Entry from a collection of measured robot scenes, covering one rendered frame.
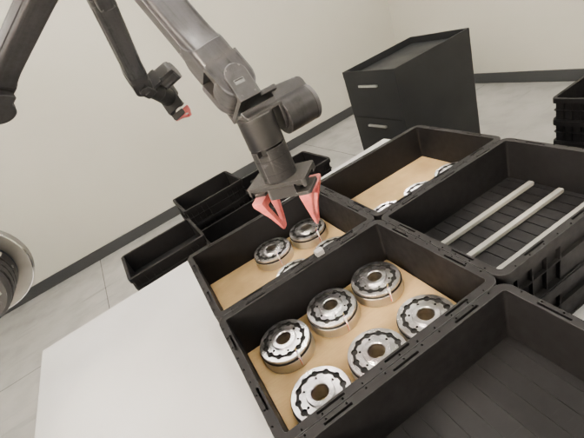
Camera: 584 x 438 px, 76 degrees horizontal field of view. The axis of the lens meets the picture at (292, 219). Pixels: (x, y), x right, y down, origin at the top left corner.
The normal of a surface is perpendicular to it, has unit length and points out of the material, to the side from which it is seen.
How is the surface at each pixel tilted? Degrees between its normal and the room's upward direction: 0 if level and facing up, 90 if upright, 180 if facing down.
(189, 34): 53
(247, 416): 0
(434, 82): 90
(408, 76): 90
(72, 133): 90
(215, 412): 0
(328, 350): 0
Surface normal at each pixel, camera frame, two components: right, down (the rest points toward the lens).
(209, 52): 0.22, -0.11
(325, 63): 0.49, 0.28
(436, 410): -0.34, -0.81
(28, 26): 0.55, 0.82
